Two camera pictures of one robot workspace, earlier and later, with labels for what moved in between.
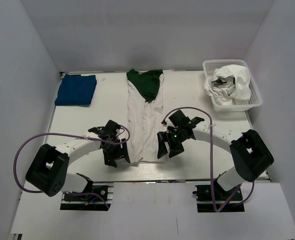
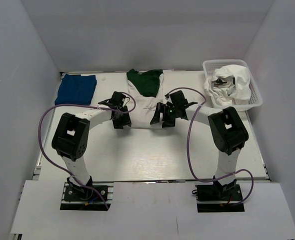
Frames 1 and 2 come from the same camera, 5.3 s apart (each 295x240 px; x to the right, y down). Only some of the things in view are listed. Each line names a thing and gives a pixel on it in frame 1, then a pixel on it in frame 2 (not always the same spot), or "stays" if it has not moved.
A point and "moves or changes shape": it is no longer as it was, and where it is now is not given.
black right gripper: x=164 y=136 to x=162 y=108
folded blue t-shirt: x=75 y=89 stays
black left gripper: x=110 y=160 to x=126 y=120
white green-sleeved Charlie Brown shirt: x=145 y=90 moves or changes shape
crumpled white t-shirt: x=229 y=85 stays
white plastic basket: x=256 y=99 stays
